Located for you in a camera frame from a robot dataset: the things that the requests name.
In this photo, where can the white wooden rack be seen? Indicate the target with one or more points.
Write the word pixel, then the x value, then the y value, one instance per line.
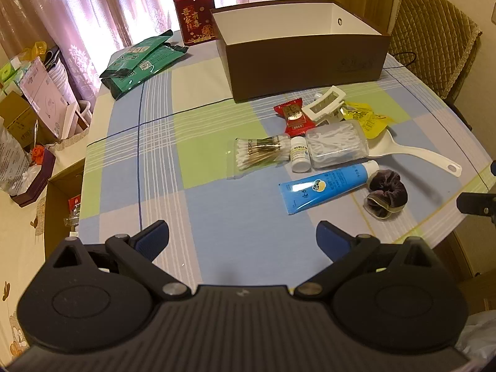
pixel 73 120

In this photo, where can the white rice spoon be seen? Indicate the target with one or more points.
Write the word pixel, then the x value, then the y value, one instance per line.
pixel 407 153

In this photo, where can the yellow snack packet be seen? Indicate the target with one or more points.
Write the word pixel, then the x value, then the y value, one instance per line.
pixel 368 118

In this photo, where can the cotton swab pack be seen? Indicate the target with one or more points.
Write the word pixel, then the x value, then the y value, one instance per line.
pixel 259 153

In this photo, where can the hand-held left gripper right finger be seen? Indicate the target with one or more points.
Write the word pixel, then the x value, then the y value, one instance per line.
pixel 329 236

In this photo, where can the dark wooden tray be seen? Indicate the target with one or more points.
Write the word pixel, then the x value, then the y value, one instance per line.
pixel 38 186

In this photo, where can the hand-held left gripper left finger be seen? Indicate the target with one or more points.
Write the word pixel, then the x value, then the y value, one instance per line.
pixel 153 236

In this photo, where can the red snack packet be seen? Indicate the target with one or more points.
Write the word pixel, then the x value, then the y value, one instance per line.
pixel 294 116

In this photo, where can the white hair claw clip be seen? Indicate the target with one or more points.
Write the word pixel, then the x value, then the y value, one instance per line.
pixel 339 95

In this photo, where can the open cardboard carton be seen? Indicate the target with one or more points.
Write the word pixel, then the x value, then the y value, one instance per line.
pixel 58 201

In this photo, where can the clear cotton swab container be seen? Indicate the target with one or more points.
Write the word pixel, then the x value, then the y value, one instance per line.
pixel 337 145

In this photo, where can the white pill bottle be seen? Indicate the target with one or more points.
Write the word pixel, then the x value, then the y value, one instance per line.
pixel 300 159

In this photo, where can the blue cream tube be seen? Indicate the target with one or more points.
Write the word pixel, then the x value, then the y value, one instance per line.
pixel 317 188

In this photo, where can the green foil packet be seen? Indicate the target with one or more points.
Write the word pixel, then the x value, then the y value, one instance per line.
pixel 147 44
pixel 131 81

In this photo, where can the black bag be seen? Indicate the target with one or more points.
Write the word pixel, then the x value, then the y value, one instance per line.
pixel 51 56

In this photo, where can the red gift box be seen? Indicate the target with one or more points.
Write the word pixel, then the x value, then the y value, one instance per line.
pixel 193 19

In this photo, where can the clear plastic bag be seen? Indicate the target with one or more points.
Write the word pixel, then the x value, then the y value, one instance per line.
pixel 11 162

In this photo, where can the plaid tablecloth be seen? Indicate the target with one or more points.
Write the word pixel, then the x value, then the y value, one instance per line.
pixel 193 124

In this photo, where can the brown cardboard box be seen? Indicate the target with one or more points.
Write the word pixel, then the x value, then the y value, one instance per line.
pixel 19 120

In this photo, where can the green tissue packs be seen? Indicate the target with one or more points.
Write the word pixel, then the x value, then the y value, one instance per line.
pixel 11 71

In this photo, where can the dark velvet scrunchie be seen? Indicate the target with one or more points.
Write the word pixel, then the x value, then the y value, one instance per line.
pixel 387 192

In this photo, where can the pink lace curtain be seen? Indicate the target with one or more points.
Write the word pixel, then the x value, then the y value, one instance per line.
pixel 97 0

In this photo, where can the chair with quilted cover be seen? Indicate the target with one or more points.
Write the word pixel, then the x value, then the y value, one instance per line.
pixel 430 27

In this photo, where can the pink and white cardboard box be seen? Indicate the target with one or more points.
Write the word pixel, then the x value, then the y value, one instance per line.
pixel 42 93

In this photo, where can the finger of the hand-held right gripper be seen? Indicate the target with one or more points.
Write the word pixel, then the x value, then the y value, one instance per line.
pixel 476 203
pixel 493 167

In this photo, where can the yellow plastic bag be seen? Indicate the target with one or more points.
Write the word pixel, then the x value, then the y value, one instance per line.
pixel 35 50

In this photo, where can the brown storage box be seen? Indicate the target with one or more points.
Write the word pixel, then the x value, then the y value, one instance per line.
pixel 302 66

